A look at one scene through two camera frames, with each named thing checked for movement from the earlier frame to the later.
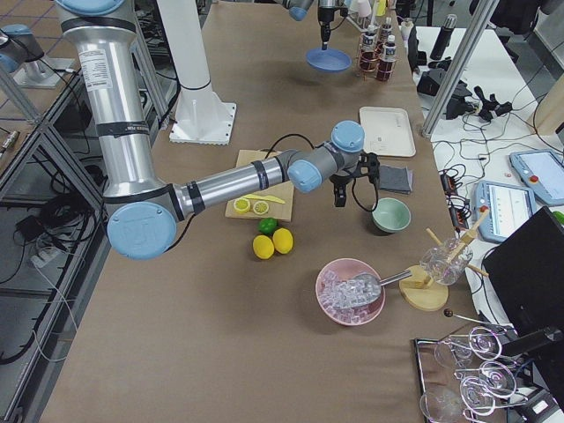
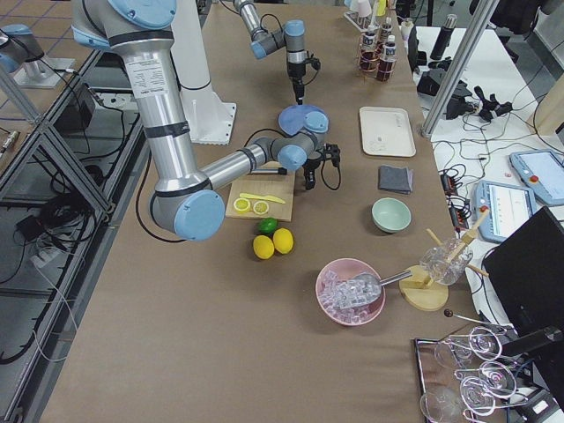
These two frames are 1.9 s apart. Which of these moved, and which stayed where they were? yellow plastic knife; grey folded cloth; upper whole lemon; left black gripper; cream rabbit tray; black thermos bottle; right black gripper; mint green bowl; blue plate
Moved: blue plate; right black gripper; left black gripper
Stayed: yellow plastic knife; mint green bowl; black thermos bottle; cream rabbit tray; upper whole lemon; grey folded cloth
